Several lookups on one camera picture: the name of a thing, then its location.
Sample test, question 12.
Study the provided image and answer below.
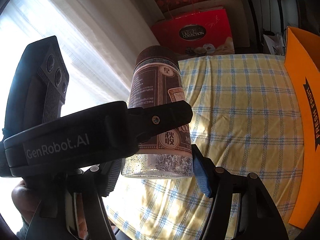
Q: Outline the brown cardboard carton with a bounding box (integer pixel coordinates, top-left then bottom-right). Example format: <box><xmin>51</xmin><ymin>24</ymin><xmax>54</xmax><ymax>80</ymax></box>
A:
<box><xmin>164</xmin><ymin>0</ymin><xmax>251</xmax><ymax>48</ymax></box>

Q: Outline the person's left hand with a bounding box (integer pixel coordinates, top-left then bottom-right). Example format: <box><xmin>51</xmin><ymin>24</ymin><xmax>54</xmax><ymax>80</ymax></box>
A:
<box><xmin>11</xmin><ymin>180</ymin><xmax>41</xmax><ymax>224</ymax></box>

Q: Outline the brown labelled plastic jar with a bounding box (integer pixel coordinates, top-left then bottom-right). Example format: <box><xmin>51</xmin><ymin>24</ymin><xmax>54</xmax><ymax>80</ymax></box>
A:
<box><xmin>121</xmin><ymin>46</ymin><xmax>193</xmax><ymax>179</ymax></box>

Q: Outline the white curtain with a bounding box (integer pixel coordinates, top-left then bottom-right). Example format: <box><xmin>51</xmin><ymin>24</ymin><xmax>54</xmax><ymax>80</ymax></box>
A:
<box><xmin>32</xmin><ymin>0</ymin><xmax>161</xmax><ymax>100</ymax></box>

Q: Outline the orange cardboard box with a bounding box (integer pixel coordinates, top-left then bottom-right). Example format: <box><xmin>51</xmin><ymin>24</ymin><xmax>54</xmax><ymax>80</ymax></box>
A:
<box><xmin>284</xmin><ymin>27</ymin><xmax>320</xmax><ymax>229</ymax></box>

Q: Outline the yellow plaid tablecloth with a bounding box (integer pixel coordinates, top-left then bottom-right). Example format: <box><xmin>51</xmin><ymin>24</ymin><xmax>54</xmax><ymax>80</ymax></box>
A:
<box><xmin>104</xmin><ymin>54</ymin><xmax>304</xmax><ymax>239</ymax></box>

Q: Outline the red Ferrero gift bag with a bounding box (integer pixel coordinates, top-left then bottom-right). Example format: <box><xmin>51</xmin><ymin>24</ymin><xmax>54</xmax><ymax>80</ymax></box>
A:
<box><xmin>151</xmin><ymin>7</ymin><xmax>235</xmax><ymax>56</ymax></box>

